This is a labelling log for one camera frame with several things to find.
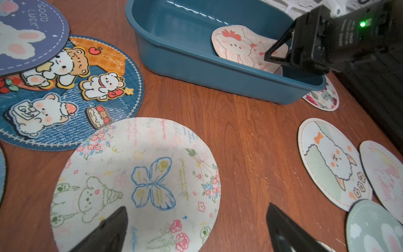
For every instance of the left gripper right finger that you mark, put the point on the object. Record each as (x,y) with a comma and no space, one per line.
(286,235)

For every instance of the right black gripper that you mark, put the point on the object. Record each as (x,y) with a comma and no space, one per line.
(343,37)

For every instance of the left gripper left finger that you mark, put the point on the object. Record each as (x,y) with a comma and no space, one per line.
(109,236)

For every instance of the peach bunny shaped coaster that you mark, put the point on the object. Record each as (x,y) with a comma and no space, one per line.
(241,45)

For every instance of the white butterfly coaster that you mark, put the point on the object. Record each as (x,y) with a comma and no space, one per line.
(162,172)

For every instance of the teal plastic storage box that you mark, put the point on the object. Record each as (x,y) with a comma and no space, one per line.
(174,39)

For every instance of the red rose floral coaster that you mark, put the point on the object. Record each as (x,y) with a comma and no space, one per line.
(326,99)

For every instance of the white alpaca coaster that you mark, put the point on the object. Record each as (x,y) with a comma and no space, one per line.
(333,163)

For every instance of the green bunny coaster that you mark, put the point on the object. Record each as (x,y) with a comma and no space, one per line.
(371,228)

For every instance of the black tool case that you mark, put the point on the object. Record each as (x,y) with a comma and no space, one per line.
(378,88)

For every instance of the pale moon bunny coaster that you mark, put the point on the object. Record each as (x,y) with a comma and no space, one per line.
(385,174)

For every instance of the blue car animals coaster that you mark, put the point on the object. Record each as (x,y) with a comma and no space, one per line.
(2,174)

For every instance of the blue denim bears coaster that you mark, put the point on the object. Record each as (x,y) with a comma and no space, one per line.
(56,106)

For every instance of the purple bunny coaster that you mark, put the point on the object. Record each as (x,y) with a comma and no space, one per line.
(32,32)

